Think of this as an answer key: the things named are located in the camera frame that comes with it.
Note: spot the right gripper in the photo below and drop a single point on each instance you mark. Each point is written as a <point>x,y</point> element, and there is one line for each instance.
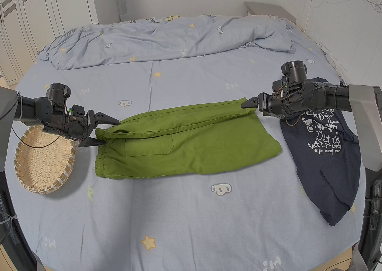
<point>273,105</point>

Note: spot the green shorts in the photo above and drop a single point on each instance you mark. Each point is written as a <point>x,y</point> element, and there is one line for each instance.
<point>209,144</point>

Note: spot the dark blue printed T-shirt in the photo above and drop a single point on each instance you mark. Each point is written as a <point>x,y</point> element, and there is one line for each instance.
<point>328,174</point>

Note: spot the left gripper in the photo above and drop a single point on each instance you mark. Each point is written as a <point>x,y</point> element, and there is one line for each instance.
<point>79,129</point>

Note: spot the pale blue quilt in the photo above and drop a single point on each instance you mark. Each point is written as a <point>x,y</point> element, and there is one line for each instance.
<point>164,42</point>

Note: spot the white wardrobe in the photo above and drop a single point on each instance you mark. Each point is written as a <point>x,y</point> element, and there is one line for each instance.
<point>44,10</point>

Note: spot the round woven basket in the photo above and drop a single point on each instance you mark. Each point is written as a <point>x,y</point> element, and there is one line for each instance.
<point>41,159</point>

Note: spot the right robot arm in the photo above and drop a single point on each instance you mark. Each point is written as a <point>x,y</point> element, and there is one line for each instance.
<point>337,98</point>

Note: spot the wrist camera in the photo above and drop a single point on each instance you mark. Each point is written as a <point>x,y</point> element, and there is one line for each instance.
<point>80,110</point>
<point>277,86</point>

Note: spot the grey bedside table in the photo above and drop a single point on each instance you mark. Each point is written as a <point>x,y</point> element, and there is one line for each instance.
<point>268,10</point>

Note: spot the bed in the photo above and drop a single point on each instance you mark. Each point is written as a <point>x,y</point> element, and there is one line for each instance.
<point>179,210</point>

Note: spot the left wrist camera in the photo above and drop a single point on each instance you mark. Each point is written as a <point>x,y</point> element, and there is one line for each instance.
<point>80,110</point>

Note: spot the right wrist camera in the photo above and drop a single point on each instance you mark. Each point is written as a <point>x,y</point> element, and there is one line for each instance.
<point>277,86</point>

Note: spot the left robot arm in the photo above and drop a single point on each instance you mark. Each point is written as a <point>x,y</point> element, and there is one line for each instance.
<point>29,108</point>

